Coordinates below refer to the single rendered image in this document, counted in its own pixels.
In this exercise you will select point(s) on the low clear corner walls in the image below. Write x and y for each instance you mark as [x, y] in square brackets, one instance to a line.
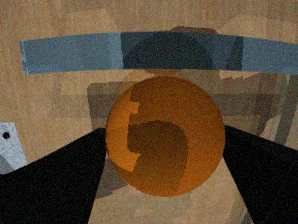
[285, 125]

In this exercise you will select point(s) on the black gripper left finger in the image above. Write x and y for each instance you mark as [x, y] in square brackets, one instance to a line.
[57, 189]

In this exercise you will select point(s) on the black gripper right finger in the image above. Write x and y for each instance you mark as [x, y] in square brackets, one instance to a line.
[266, 175]

